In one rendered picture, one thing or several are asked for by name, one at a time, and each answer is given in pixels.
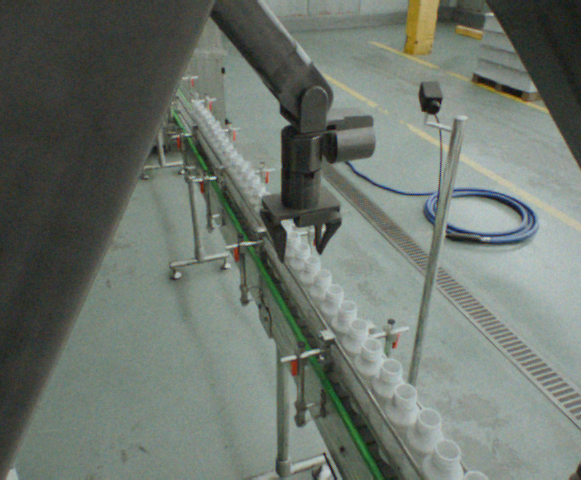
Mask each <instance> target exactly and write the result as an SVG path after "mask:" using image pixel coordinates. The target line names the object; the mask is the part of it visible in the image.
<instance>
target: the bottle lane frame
mask: <svg viewBox="0 0 581 480"><path fill-rule="evenodd" d="M172 111H173V118H174V122H175V124H176V127H177V126H178V131H179V128H184V133H185V134H188V133H187V131H186V129H185V127H184V126H182V124H181V122H180V120H179V118H178V116H177V114H176V113H175V112H174V109H173V107H172ZM185 148H186V159H187V166H188V167H194V166H195V160H196V161H197V167H195V168H192V169H189V170H190V172H191V175H192V177H195V176H196V171H195V170H196V169H197V170H199V177H196V178H193V179H194V180H197V179H202V175H203V170H207V175H208V177H209V178H212V176H211V174H210V171H209V170H208V168H207V166H206V164H205V163H204V161H203V159H202V157H201V156H200V152H198V151H197V149H196V148H195V146H194V145H193V144H192V141H191V139H190V136H188V137H185ZM208 187H209V199H210V212H211V215H212V216H214V215H220V214H221V206H222V207H223V214H224V215H222V216H220V217H214V218H213V220H214V222H216V224H217V225H221V224H222V225H224V226H221V227H218V228H219V231H220V233H221V235H222V237H223V239H224V241H225V243H226V245H227V246H228V245H233V244H237V239H238V234H243V235H244V241H245V242H250V241H249V240H248V238H247V236H246V234H245V233H244V231H245V230H243V228H242V226H241V224H240V223H239V221H238V219H237V218H236V216H235V214H233V213H232V211H231V208H230V206H229V204H228V203H227V201H226V199H225V198H224V195H223V194H222V192H220V189H219V188H218V184H217V182H215V181H209V185H208ZM222 217H223V218H224V223H223V222H222V221H221V219H222ZM244 254H245V275H246V284H247V286H252V285H257V284H259V280H258V278H259V275H260V276H261V278H262V286H259V288H261V290H262V300H263V302H264V308H265V309H267V310H268V313H269V317H270V335H271V337H273V339H274V342H275V344H276V346H277V348H278V350H279V352H280V354H281V356H282V357H286V356H291V355H294V348H295V347H297V343H298V342H301V340H302V342H304V343H305V351H311V350H315V349H312V348H311V347H310V345H309V343H307V339H309V338H311V337H309V338H305V337H304V335H303V333H302V332H301V329H303V328H299V326H298V325H297V322H296V319H297V318H294V317H293V315H292V313H291V310H292V309H288V308H287V305H286V304H285V300H283V298H282V297H281V295H280V292H279V291H278V290H277V288H276V284H277V283H274V282H273V280H271V278H270V277H271V276H269V275H268V273H267V271H266V270H267V269H265V267H264V265H263V263H262V262H263V261H261V260H260V259H259V257H258V256H257V254H256V253H255V248H254V247H253V245H251V246H246V253H244ZM259 288H255V289H250V290H249V292H250V294H251V296H252V298H256V297H259ZM329 372H331V371H328V372H324V371H323V370H322V368H321V366H320V365H319V364H318V363H317V358H316V355H314V356H311V357H309V363H307V366H304V401H305V403H306V404H309V403H313V402H316V401H319V400H320V390H322V391H323V393H325V395H326V402H325V404H322V403H321V404H322V406H323V408H325V418H322V417H319V418H317V419H313V421H314V423H315V425H316V427H317V429H318V431H319V433H320V436H321V438H322V440H324V442H325V444H326V446H327V448H328V451H329V453H330V455H331V457H332V459H333V461H334V464H335V466H336V468H337V470H339V472H340V474H341V477H342V479H343V480H394V479H396V478H393V479H386V477H385V476H383V474H382V471H381V469H380V468H379V464H380V463H381V462H383V461H375V458H374V456H373V454H372V453H370V451H369V449H368V447H369V445H372V444H374V443H376V442H374V443H365V441H364V440H363V438H362V436H361V434H360V429H362V428H364V427H357V426H355V425H354V423H353V421H352V418H351V417H350V415H351V414H352V413H354V412H348V411H347V410H346V408H345V406H344V403H343V400H344V399H346V398H348V397H346V398H339V397H338V395H337V393H336V391H335V390H334V386H336V385H338V384H334V385H333V384H332V383H331V382H330V380H329V378H328V376H327V375H328V374H329ZM319 408H320V404H318V406H315V407H311V408H308V410H309V412H310V414H311V416H315V415H318V414H319Z"/></svg>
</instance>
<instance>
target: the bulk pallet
mask: <svg viewBox="0 0 581 480"><path fill-rule="evenodd" d="M484 15H485V18H486V20H485V26H484V27H483V28H482V30H483V39H482V42H479V43H478V44H479V54H478V56H477V57H476V59H477V68H476V70H473V78H472V82H473V83H475V84H479V83H489V82H495V83H496V86H495V91H497V92H508V91H516V90H519V91H522V92H523V94H522V99H521V101H523V102H525V103H531V102H538V101H542V98H540V96H538V92H537V90H536V89H535V87H534V85H533V82H532V80H531V78H530V77H529V75H528V73H527V71H525V70H526V69H524V66H523V64H522V63H521V61H520V59H519V57H518V55H517V54H516V51H515V49H514V47H513V46H512V44H511V42H510V40H508V39H507V37H506V34H505V33H504V31H503V29H502V28H501V26H500V24H499V23H498V21H497V19H496V17H495V15H494V14H492V13H485V14H484Z"/></svg>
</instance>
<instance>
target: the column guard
mask: <svg viewBox="0 0 581 480"><path fill-rule="evenodd" d="M438 4H439V0H409V9H408V18H407V28H406V36H407V39H405V44H404V48H403V51H402V52H405V53H408V54H413V55H424V54H431V53H432V52H431V50H432V42H433V35H434V27H435V26H436V20H437V10H438Z"/></svg>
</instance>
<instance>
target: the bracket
mask: <svg viewBox="0 0 581 480"><path fill-rule="evenodd" d="M194 79H197V77H191V74H190V72H188V76H187V78H182V80H188V81H189V90H190V91H191V92H192V87H194V82H193V81H194ZM191 81H192V84H191ZM178 96H179V95H178V94H175V97H174V100H175V101H173V102H172V105H171V106H174V107H176V109H175V110H174V112H175V113H176V114H180V112H179V110H180V109H179V108H177V107H178V105H179V103H178V101H177V100H179V99H178ZM212 101H216V99H215V98H214V99H209V97H208V93H206V94H205V99H204V100H200V101H199V102H204V103H205V104H206V108H207V111H208V112H209V107H210V110H212V106H211V104H212ZM166 115H167V116H165V127H167V133H165V134H167V136H168V142H167V143H168V145H169V147H172V144H173V143H176V142H177V145H178V148H180V145H181V154H183V164H184V166H183V170H184V173H185V176H184V180H185V183H189V181H190V179H192V178H196V177H199V170H197V169H196V170H195V171H196V176H195V177H189V176H188V171H189V169H192V168H195V167H197V161H196V160H195V166H194V167H188V166H187V159H186V148H185V137H188V136H192V138H195V140H193V142H192V144H193V145H194V146H200V144H198V142H200V140H196V138H197V135H198V134H197V132H196V131H195V130H198V129H197V126H198V125H197V124H191V128H192V130H193V131H194V132H191V133H190V134H185V133H184V128H179V131H178V126H177V127H176V129H177V132H170V126H169V117H168V114H166ZM240 130H241V128H232V123H231V122H228V126H227V129H225V130H221V131H224V132H228V134H229V143H231V144H232V148H233V142H232V135H233V141H236V131H240ZM175 133H178V135H172V134H175ZM171 135H172V136H171ZM171 139H176V140H177V141H171ZM217 166H218V167H217V170H218V171H219V174H220V175H217V177H212V178H209V177H208V175H207V170H203V175H202V179H197V180H192V182H193V183H199V184H200V187H201V194H204V192H205V203H206V215H205V217H206V219H207V225H206V228H207V231H208V233H209V234H211V233H212V232H213V230H214V228H216V227H221V226H224V225H222V224H221V225H217V226H213V225H212V220H213V218H214V217H220V216H222V215H224V214H223V207H222V206H221V214H220V215H214V216H212V215H211V212H210V199H209V187H208V185H209V181H214V180H218V181H219V182H221V183H219V185H218V188H219V189H220V192H224V190H226V186H227V185H226V183H225V182H224V183H223V181H224V179H225V177H224V175H223V173H225V170H224V168H226V167H225V166H224V165H217ZM271 171H275V168H269V169H266V168H265V162H260V166H259V170H256V171H254V173H255V175H258V174H259V175H260V176H261V183H262V184H264V185H265V183H268V175H269V173H271ZM203 185H204V186H203ZM265 232H266V230H265V227H264V226H259V227H256V231H255V233H256V235H257V236H258V238H256V239H255V241H250V242H245V241H244V235H243V234H238V239H237V244H233V245H228V246H225V250H226V251H229V250H232V251H233V253H235V261H236V262H237V261H239V262H240V281H241V284H240V285H239V289H240V291H241V297H240V301H241V303H242V307H247V305H248V304H249V301H252V300H258V299H260V298H261V299H262V290H261V288H259V286H262V278H261V276H260V275H259V278H258V280H259V284H257V285H252V286H247V284H246V275H245V254H244V253H246V246H251V245H257V247H258V248H257V251H255V253H256V254H257V256H258V257H259V259H260V258H265V257H266V256H265V253H266V252H267V251H266V250H265V247H264V243H265V242H264V239H263V238H262V237H266V236H265ZM299 234H300V237H302V236H307V244H308V245H309V248H311V255H312V256H313V239H314V246H316V243H315V228H314V225H313V226H307V227H305V232H301V233H299ZM262 246H263V247H262ZM238 252H239V254H238ZM255 288H259V297H256V298H250V299H248V297H247V293H248V291H249V290H250V289H255ZM366 322H367V323H368V328H369V330H368V333H369V334H370V335H371V337H372V339H375V340H379V339H383V337H385V346H384V355H385V356H386V358H387V359H390V353H391V348H392V349H396V348H397V346H398V342H399V336H400V333H403V332H406V331H409V328H408V326H405V327H401V328H397V329H395V328H394V325H395V319H393V318H389V319H388V321H387V322H388V323H387V324H385V325H384V326H383V332H381V333H376V334H374V333H375V330H376V327H375V326H374V325H373V323H372V322H371V320H370V319H367V320H366ZM318 338H319V339H320V340H321V343H322V344H321V345H319V346H318V349H315V350H311V351H305V343H304V342H302V340H301V342H298V343H297V347H295V348H294V355H291V356H286V357H282V359H280V363H281V364H286V363H291V373H292V376H293V377H294V376H296V375H297V400H295V402H294V406H295V408H296V414H295V415H294V419H295V423H296V426H297V427H298V428H301V427H304V426H305V425H307V424H308V422H310V421H313V419H317V418H319V417H322V418H325V408H323V406H322V404H325V402H326V395H325V393H323V391H322V390H320V400H319V401H316V402H313V403H309V404H306V403H305V401H304V366H307V363H309V357H311V356H314V355H318V354H320V355H319V360H317V363H318V364H319V365H320V366H321V368H322V370H323V371H324V370H328V369H332V363H334V361H333V359H332V358H331V351H332V348H331V345H334V338H336V336H335V335H334V333H333V332H332V330H331V329H329V330H324V331H320V335H318ZM321 403H322V404H321ZM318 404H320V408H319V414H318V415H315V416H311V417H308V418H305V412H306V411H308V408H311V407H315V406H318Z"/></svg>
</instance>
